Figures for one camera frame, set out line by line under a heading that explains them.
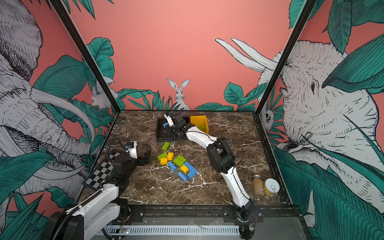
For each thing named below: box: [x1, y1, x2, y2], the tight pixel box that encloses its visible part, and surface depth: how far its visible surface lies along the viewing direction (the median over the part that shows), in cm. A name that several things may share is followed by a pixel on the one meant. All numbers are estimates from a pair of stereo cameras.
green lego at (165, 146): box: [161, 141, 171, 151], surface depth 103 cm
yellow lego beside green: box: [167, 152, 174, 161], surface depth 95 cm
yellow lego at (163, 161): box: [160, 157, 168, 166], surface depth 92 cm
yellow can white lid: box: [263, 177, 281, 196], surface depth 81 cm
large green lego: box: [173, 154, 187, 167], surface depth 94 cm
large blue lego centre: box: [184, 161, 198, 179], surface depth 90 cm
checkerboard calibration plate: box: [81, 150, 121, 190], surface depth 85 cm
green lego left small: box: [157, 152, 168, 161], surface depth 95 cm
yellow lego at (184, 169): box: [180, 164, 189, 174], surface depth 90 cm
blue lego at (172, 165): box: [168, 161, 178, 172], surface depth 91 cm
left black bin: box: [156, 118, 174, 142], surface depth 103 cm
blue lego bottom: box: [177, 171, 188, 182], surface depth 87 cm
